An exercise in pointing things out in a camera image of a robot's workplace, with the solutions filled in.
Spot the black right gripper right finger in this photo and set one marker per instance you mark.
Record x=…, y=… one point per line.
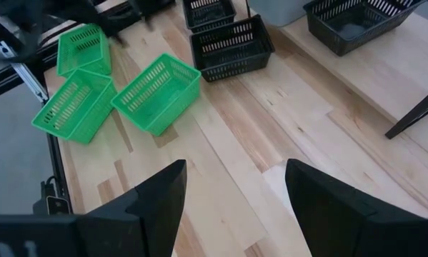
x=360, y=228

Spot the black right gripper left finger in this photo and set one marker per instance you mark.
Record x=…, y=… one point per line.
x=92, y=232

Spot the green slotted plastic basket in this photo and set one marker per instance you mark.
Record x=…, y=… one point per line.
x=83, y=50
x=74, y=107
x=156, y=96

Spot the black slotted plastic basket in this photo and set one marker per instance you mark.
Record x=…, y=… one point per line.
x=231, y=53
x=356, y=28
x=208, y=14

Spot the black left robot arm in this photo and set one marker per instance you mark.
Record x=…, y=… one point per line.
x=92, y=14

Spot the black power adapter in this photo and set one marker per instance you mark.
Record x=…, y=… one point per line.
x=54, y=204

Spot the black aluminium table frame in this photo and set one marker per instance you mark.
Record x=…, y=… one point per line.
x=58, y=167

